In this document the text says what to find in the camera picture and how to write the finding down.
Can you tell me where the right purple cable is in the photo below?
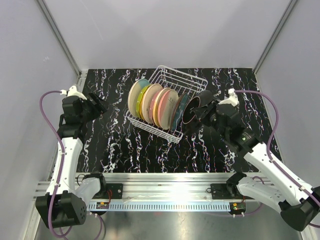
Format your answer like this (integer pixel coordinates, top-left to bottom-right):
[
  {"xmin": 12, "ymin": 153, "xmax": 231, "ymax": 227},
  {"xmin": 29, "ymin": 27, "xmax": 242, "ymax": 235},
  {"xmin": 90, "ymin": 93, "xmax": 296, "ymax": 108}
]
[{"xmin": 233, "ymin": 89, "xmax": 316, "ymax": 217}]

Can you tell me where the aluminium frame post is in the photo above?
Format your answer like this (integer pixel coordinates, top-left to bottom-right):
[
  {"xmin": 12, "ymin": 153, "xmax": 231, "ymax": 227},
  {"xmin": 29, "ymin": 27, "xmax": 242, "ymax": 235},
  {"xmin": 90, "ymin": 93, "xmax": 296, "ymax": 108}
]
[
  {"xmin": 35, "ymin": 0, "xmax": 83, "ymax": 79},
  {"xmin": 253, "ymin": 0, "xmax": 300, "ymax": 75}
]

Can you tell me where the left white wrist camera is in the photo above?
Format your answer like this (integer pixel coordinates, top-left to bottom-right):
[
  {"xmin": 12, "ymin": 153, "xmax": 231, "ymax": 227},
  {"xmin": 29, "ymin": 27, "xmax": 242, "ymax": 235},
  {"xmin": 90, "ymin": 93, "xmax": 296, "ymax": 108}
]
[{"xmin": 60, "ymin": 85, "xmax": 87, "ymax": 100}]

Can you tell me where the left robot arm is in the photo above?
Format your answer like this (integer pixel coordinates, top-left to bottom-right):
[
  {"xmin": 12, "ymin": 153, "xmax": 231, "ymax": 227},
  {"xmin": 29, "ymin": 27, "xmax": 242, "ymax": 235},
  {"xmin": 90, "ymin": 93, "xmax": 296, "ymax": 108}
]
[{"xmin": 35, "ymin": 91, "xmax": 108, "ymax": 238}]

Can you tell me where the blue cream branch plate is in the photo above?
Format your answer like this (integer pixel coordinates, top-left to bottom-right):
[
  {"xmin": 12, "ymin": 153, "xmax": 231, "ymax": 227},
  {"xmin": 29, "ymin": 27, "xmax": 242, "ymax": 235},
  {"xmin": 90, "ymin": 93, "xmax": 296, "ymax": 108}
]
[{"xmin": 127, "ymin": 78, "xmax": 150, "ymax": 117}]

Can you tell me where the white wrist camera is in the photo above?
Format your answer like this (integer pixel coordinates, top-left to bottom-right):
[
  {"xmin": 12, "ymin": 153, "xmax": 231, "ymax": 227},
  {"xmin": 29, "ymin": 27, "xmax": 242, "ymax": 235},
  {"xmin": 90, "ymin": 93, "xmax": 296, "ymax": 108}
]
[
  {"xmin": 219, "ymin": 88, "xmax": 239, "ymax": 107},
  {"xmin": 60, "ymin": 85, "xmax": 87, "ymax": 100}
]

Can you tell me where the white wire dish rack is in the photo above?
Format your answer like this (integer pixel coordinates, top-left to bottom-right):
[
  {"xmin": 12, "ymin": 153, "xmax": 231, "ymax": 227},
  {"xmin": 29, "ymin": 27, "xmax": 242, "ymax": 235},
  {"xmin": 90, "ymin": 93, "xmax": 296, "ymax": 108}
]
[{"xmin": 126, "ymin": 65, "xmax": 208, "ymax": 143}]

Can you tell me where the teal glazed floral plate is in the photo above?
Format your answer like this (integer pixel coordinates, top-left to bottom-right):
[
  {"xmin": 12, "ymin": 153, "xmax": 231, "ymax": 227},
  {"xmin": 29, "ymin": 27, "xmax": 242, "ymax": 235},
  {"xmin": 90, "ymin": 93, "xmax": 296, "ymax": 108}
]
[{"xmin": 169, "ymin": 92, "xmax": 189, "ymax": 133}]

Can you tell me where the orange cream branch plate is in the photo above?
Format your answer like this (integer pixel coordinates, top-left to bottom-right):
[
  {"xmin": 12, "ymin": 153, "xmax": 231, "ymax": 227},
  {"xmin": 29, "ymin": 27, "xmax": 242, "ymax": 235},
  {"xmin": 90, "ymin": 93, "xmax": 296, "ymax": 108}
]
[{"xmin": 152, "ymin": 87, "xmax": 170, "ymax": 127}]

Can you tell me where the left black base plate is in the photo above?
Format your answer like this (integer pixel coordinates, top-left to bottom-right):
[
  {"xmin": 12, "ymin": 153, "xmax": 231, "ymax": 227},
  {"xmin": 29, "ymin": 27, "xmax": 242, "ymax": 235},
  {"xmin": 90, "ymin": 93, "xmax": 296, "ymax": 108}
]
[{"xmin": 97, "ymin": 183, "xmax": 124, "ymax": 200}]

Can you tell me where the pink cream branch plate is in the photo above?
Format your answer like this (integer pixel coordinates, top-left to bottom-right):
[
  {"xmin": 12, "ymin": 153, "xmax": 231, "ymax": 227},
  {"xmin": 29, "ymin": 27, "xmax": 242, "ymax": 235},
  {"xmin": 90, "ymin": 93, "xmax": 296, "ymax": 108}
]
[
  {"xmin": 158, "ymin": 89, "xmax": 179, "ymax": 130},
  {"xmin": 140, "ymin": 83, "xmax": 163, "ymax": 124}
]

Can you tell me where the black marble pattern mat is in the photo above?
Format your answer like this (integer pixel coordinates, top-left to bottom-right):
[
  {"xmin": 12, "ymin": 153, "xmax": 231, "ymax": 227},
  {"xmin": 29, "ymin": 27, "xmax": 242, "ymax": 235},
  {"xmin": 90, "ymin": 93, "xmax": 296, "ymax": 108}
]
[{"xmin": 77, "ymin": 68, "xmax": 272, "ymax": 173}]

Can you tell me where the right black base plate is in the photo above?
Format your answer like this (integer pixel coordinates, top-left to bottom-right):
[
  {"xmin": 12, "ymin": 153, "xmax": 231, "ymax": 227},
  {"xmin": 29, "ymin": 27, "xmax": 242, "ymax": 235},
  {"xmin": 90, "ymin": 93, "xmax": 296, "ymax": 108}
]
[{"xmin": 210, "ymin": 183, "xmax": 244, "ymax": 200}]

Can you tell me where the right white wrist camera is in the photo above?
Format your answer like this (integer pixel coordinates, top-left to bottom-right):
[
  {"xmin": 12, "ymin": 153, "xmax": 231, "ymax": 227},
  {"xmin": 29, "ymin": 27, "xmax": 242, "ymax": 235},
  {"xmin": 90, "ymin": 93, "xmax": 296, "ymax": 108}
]
[{"xmin": 219, "ymin": 88, "xmax": 239, "ymax": 107}]

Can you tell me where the pink scalloped plate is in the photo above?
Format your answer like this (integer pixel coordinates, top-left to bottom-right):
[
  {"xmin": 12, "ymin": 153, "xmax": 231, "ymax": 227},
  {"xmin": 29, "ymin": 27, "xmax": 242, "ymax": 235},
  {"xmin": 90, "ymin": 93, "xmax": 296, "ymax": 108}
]
[{"xmin": 148, "ymin": 90, "xmax": 160, "ymax": 124}]

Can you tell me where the green polka dot plate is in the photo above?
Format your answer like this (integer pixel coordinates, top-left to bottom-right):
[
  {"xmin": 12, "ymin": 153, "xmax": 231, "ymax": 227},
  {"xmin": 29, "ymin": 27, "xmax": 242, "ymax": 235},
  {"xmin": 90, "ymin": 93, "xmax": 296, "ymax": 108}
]
[{"xmin": 135, "ymin": 84, "xmax": 151, "ymax": 120}]

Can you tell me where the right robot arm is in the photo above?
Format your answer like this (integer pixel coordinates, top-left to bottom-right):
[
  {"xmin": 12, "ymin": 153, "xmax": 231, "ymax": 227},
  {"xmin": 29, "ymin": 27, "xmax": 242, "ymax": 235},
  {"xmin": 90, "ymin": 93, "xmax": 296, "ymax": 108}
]
[{"xmin": 189, "ymin": 102, "xmax": 320, "ymax": 232}]

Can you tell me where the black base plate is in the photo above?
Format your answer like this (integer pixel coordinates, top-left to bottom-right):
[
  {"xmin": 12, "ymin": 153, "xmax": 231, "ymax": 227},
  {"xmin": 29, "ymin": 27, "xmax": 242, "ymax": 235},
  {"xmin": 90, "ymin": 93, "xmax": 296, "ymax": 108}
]
[
  {"xmin": 97, "ymin": 183, "xmax": 124, "ymax": 200},
  {"xmin": 210, "ymin": 183, "xmax": 244, "ymax": 200}
]

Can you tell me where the aluminium mounting rail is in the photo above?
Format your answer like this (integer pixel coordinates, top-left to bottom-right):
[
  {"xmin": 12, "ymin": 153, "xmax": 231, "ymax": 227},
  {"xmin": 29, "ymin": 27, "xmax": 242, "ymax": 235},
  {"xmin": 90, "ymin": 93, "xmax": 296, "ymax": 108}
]
[{"xmin": 32, "ymin": 172, "xmax": 305, "ymax": 201}]

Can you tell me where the purple cable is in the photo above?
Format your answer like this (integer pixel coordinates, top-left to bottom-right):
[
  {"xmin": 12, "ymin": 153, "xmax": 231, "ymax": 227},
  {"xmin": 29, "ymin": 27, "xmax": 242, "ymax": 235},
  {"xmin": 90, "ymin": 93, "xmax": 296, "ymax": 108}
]
[
  {"xmin": 233, "ymin": 89, "xmax": 316, "ymax": 217},
  {"xmin": 39, "ymin": 90, "xmax": 107, "ymax": 238}
]

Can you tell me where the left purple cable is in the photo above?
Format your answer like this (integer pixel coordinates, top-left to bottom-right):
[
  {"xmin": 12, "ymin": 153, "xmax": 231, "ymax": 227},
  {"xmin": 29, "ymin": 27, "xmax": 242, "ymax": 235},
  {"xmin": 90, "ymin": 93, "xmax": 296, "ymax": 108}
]
[{"xmin": 39, "ymin": 90, "xmax": 107, "ymax": 238}]

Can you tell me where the right aluminium frame post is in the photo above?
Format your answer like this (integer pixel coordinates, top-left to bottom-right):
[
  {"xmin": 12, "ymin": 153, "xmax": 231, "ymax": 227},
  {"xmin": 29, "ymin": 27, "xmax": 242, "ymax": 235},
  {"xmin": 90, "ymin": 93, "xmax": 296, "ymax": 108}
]
[{"xmin": 253, "ymin": 0, "xmax": 300, "ymax": 75}]

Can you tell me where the white slotted cable duct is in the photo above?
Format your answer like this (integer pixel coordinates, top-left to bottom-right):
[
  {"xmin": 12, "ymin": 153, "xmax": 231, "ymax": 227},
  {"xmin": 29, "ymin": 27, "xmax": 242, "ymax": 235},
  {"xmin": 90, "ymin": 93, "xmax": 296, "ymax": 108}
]
[{"xmin": 87, "ymin": 201, "xmax": 231, "ymax": 212}]

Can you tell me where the left aluminium frame post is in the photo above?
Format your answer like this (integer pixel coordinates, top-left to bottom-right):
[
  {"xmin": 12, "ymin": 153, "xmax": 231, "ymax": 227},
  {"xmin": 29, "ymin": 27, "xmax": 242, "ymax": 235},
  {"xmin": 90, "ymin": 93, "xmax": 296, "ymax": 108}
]
[{"xmin": 35, "ymin": 0, "xmax": 83, "ymax": 79}]

